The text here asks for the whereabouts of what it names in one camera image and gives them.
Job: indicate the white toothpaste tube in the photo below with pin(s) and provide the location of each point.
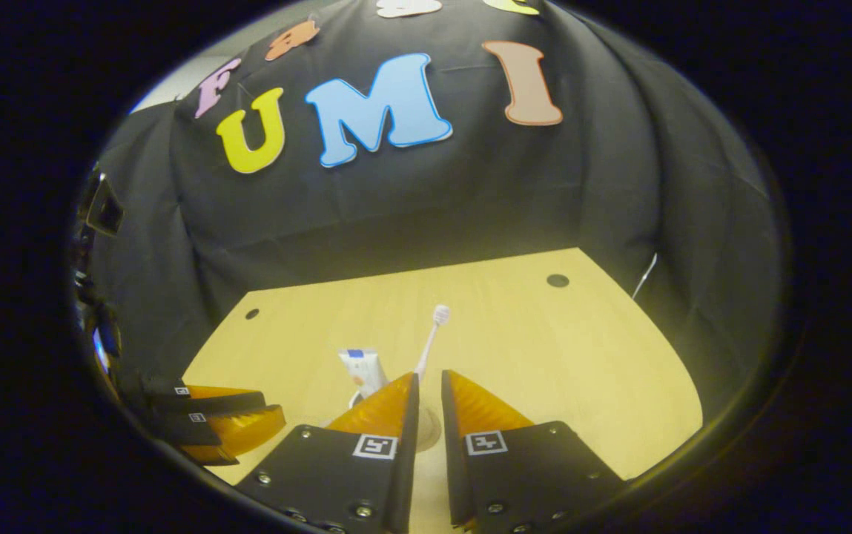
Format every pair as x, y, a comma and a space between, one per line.
365, 371

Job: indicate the white cup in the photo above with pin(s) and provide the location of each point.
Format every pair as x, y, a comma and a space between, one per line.
429, 434

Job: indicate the light wooden desktop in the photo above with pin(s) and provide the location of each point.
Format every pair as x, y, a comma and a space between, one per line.
544, 356

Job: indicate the pale pink toothbrush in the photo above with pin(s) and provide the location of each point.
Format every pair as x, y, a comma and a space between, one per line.
429, 345

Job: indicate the black backdrop cloth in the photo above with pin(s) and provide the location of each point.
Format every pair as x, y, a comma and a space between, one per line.
426, 200

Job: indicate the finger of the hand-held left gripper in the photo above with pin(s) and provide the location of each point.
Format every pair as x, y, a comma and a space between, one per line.
411, 415
448, 415
181, 429
225, 403

